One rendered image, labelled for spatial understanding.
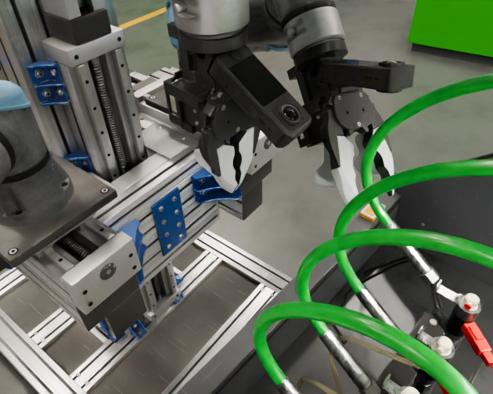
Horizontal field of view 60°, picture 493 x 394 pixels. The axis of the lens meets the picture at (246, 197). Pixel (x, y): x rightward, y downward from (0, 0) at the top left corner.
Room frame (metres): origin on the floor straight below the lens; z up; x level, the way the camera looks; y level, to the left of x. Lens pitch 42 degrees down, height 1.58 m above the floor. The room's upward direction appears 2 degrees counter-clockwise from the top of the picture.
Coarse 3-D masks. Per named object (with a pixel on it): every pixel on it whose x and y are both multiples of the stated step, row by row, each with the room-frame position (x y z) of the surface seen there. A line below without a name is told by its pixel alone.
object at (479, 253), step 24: (336, 240) 0.27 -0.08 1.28; (360, 240) 0.25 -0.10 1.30; (384, 240) 0.24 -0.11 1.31; (408, 240) 0.22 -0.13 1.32; (432, 240) 0.21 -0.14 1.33; (456, 240) 0.21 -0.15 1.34; (312, 264) 0.28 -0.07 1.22; (480, 264) 0.19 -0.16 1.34; (336, 336) 0.26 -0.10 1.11; (360, 384) 0.22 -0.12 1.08
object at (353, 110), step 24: (312, 48) 0.52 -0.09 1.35; (336, 48) 0.52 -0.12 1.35; (288, 72) 0.56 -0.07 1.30; (312, 72) 0.54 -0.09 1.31; (312, 96) 0.52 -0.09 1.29; (336, 96) 0.48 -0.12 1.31; (360, 96) 0.50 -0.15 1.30; (312, 120) 0.49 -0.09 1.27; (336, 120) 0.45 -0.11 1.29; (360, 120) 0.47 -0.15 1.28; (312, 144) 0.47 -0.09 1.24
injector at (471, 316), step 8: (464, 296) 0.32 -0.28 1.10; (456, 304) 0.31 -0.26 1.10; (480, 304) 0.31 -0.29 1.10; (432, 312) 0.33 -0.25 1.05; (440, 312) 0.32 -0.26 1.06; (456, 312) 0.30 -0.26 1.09; (464, 312) 0.30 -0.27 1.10; (472, 312) 0.30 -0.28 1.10; (440, 320) 0.32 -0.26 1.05; (448, 320) 0.31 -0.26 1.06; (456, 320) 0.30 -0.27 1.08; (464, 320) 0.30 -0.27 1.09; (472, 320) 0.29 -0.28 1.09; (448, 328) 0.30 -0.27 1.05; (456, 328) 0.30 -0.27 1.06; (448, 336) 0.30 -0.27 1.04; (456, 336) 0.29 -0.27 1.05; (456, 344) 0.30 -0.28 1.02
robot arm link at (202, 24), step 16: (176, 0) 0.42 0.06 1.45; (192, 0) 0.40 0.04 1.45; (208, 0) 0.40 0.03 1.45; (224, 0) 0.40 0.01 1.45; (240, 0) 0.41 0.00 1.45; (176, 16) 0.42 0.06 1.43; (192, 16) 0.41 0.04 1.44; (208, 16) 0.40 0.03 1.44; (224, 16) 0.40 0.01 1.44; (240, 16) 0.41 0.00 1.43; (192, 32) 0.41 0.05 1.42; (208, 32) 0.40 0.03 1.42; (224, 32) 0.40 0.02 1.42
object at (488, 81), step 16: (464, 80) 0.37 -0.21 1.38; (480, 80) 0.36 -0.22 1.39; (432, 96) 0.39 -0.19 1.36; (448, 96) 0.38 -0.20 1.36; (400, 112) 0.41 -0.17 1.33; (416, 112) 0.40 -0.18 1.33; (384, 128) 0.42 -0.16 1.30; (368, 144) 0.43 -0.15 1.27; (368, 160) 0.42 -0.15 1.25; (368, 176) 0.42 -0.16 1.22; (384, 224) 0.39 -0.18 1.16
